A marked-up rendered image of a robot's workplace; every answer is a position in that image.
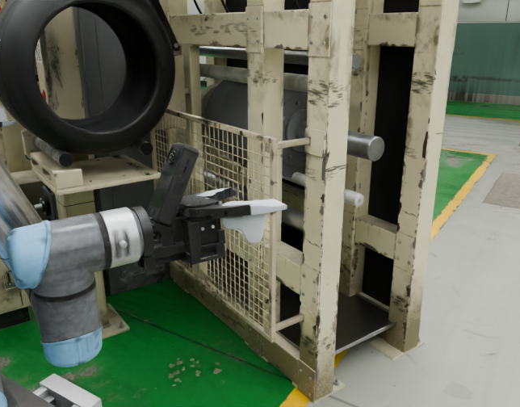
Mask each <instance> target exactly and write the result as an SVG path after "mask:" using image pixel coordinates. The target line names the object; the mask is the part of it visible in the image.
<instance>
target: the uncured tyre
mask: <svg viewBox="0 0 520 407"><path fill-rule="evenodd" d="M71 6H74V7H78V8H82V9H84V10H88V11H89V12H91V13H93V14H95V15H97V16H98V17H99V18H100V19H102V20H103V21H104V22H105V23H107V24H108V25H109V27H110V28H111V29H112V30H113V32H114V33H115V34H116V35H117V37H118V39H119V41H120V43H121V46H122V48H123V50H124V56H125V63H126V72H125V78H124V84H123V86H122V89H121V91H120V93H119V94H118V96H117V98H116V99H115V101H114V102H113V103H112V104H111V105H110V106H109V107H108V108H106V109H105V110H104V111H102V112H100V113H98V114H97V115H93V116H91V117H88V118H84V119H77V120H72V119H64V118H61V117H60V116H58V115H57V114H56V113H55V112H54V111H53V110H52V109H51V107H50V106H49V105H48V104H47V103H46V101H45V100H44V97H43V95H42V94H41V92H40V89H39V87H38V84H37V81H36V74H35V53H36V46H37V43H38V40H39V38H40V35H41V33H42V32H43V30H44V29H45V27H46V26H47V25H48V23H49V22H50V21H51V20H52V19H53V18H54V17H55V16H56V15H58V14H59V13H61V12H62V11H63V10H65V9H67V8H69V7H71ZM0 37H1V38H2V39H1V44H0V101H1V102H2V105H3V106H4V107H5V108H6V110H7V111H8V112H9V113H10V115H11V116H12V117H13V118H14V119H15V120H17V122H18V123H19V124H21V125H22V126H23V127H24V128H26V129H27V130H28V131H29V132H31V133H33V134H34V135H35V136H37V137H39V138H40V139H41V140H42V141H44V142H46V143H48V144H50V145H52V146H54V147H56V148H58V149H62V150H64V151H67V152H71V153H78V154H86V155H96V154H105V153H112V152H115V151H118V150H121V149H125V148H127V147H128V146H130V145H133V144H135V143H136V142H138V141H139V140H141V139H142V138H143V137H145V136H146V135H147V134H148V133H149V132H151V131H152V129H153V128H154V127H155V126H156V125H157V123H158V122H159V121H160V119H161V118H162V116H163V115H164V113H165V111H166V108H167V107H168V105H169V103H170V99H171V96H172V93H173V89H174V80H175V61H174V51H173V48H172V44H171V42H170V38H169V35H168V33H167V31H166V29H165V27H164V25H163V23H162V21H161V20H160V18H159V17H158V15H157V13H156V12H155V11H154V10H153V8H152V7H151V6H150V5H149V4H148V3H147V2H146V1H145V0H8V1H7V2H6V4H5V5H4V6H3V7H2V9H1V10H0ZM6 104H7V106H8V107H9V108H10V110H9V109H8V107H7V106H6Z"/></svg>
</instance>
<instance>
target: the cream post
mask: <svg viewBox="0 0 520 407"><path fill-rule="evenodd" d="M38 42H39V44H40V55H41V60H42V63H39V62H37V59H36V64H37V70H38V77H39V83H40V92H41V94H42V92H43V91H44V92H45V94H46V99H45V101H46V103H47V104H48V105H49V106H50V107H51V109H52V110H53V111H54V112H55V113H56V114H57V115H58V116H60V117H61V118H64V119H72V120H77V119H84V118H85V113H84V106H83V99H82V85H81V79H80V71H79V64H78V51H77V44H76V36H75V29H74V22H73V8H72V7H69V8H67V9H65V10H63V11H62V12H61V13H59V14H58V15H56V16H55V17H54V18H53V19H52V20H51V21H50V22H49V23H48V25H47V26H46V27H45V29H44V30H43V32H42V33H41V35H40V38H39V40H38ZM35 55H36V53H35ZM66 152H67V151H66ZM67 153H69V154H70V155H71V156H72V157H73V161H74V162H77V161H82V160H88V159H90V155H86V154H78V153H71V152H67ZM55 196H56V202H57V212H58V218H59V219H64V218H68V217H73V216H81V215H86V214H91V213H96V211H95V203H94V190H90V191H82V192H77V193H73V194H68V195H59V196H57V195H56V194H55ZM94 277H95V281H96V289H97V296H98V303H99V315H100V321H101V325H102V326H104V325H107V324H108V323H109V322H108V315H107V302H106V295H105V287H104V280H103V271H97V272H95V273H94Z"/></svg>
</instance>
